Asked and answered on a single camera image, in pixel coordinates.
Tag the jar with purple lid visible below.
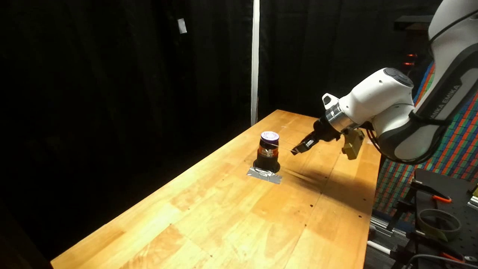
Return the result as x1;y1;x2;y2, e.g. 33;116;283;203
257;131;280;162

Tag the black round jar holder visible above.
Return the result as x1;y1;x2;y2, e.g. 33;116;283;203
253;157;281;174

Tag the white vertical pole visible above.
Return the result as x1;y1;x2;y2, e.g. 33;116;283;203
251;0;261;126

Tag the dark rack with red lights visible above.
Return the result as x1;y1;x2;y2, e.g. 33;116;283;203
393;15;434;77

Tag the colourful patterned board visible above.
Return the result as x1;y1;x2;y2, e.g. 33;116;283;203
373;62;478;225

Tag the roll of grey tape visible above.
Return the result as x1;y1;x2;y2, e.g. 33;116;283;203
416;208;462;242

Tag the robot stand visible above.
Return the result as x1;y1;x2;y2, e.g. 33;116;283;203
368;168;478;269

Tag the black curtain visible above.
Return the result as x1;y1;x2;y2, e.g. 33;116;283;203
0;0;443;262

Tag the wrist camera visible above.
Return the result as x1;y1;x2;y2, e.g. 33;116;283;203
341;129;366;161

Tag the grey duct tape patch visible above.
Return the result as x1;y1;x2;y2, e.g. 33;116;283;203
246;166;283;185

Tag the black clamp with orange handle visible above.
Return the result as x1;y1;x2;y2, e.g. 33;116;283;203
410;179;453;204

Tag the grey cable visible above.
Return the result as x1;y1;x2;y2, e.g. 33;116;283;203
405;254;478;269

